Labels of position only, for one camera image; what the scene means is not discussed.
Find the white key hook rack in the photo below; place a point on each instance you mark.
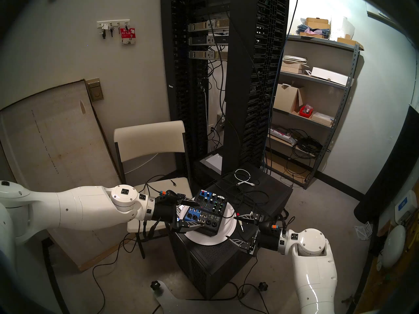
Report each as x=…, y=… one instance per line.
x=108, y=23

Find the black equipment cabinet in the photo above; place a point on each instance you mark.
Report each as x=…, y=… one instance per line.
x=209, y=270

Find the large open cardboard box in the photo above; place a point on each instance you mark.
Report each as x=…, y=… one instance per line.
x=286, y=97

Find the black blue audio mixer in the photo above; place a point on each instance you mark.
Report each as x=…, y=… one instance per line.
x=209, y=212

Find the small open cardboard box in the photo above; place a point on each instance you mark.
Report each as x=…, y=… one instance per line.
x=348, y=42

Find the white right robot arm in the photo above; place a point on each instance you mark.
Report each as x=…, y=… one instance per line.
x=314, y=277

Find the beige flat box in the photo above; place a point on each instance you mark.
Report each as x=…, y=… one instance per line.
x=293, y=68

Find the white barcode label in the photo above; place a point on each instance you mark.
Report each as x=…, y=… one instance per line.
x=179, y=212

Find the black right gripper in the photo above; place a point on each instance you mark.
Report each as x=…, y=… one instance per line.
x=268, y=236

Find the grey metal shelf unit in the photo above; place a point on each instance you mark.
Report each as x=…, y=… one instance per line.
x=327, y=43

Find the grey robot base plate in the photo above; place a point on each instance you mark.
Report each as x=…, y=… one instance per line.
x=167, y=300

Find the red parts bin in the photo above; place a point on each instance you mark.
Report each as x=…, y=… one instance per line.
x=306, y=111

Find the beige wall switch plate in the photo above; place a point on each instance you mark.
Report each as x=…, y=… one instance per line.
x=96, y=91

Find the tall black panel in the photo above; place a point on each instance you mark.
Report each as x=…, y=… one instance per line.
x=389, y=172

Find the pink white package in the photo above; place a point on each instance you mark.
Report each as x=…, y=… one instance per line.
x=281, y=135

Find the black base knob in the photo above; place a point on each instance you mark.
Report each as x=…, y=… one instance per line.
x=155, y=286
x=263, y=286

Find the brown cardboard box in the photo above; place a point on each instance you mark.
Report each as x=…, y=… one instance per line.
x=317, y=22

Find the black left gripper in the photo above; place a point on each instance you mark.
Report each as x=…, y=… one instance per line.
x=165, y=210

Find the white oval device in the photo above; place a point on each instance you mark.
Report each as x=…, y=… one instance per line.
x=393, y=246

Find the silver rack mounted unit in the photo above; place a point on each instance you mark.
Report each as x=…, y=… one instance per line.
x=208, y=40
x=209, y=25
x=206, y=55

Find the white round plate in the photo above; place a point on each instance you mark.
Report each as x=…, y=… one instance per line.
x=229, y=226

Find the large beige leaning board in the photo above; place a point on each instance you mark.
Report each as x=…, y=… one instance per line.
x=49, y=136

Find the white flat box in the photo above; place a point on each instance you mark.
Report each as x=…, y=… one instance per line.
x=329, y=75

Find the cream folding chair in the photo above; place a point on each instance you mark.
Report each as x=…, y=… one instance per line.
x=147, y=136

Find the black key fob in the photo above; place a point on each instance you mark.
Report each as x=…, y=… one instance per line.
x=104, y=34

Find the white mesh bracket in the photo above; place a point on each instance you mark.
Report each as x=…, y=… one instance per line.
x=364, y=231

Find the white wall outlet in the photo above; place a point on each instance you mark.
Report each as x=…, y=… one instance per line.
x=211, y=128

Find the white device blue label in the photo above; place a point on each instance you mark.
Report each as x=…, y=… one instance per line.
x=405, y=205

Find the black server rack column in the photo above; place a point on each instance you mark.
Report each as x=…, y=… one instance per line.
x=183, y=87
x=239, y=87

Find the white flat floor device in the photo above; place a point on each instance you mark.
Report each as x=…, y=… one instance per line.
x=212, y=161

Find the white paper bag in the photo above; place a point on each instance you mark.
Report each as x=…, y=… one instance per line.
x=342, y=27

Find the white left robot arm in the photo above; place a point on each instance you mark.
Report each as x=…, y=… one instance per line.
x=81, y=208

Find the flat tan box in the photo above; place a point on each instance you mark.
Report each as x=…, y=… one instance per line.
x=322, y=118

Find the pink plastic bag stack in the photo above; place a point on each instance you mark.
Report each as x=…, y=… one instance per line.
x=311, y=32

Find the grey wall junction box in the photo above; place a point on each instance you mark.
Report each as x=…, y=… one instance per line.
x=221, y=120

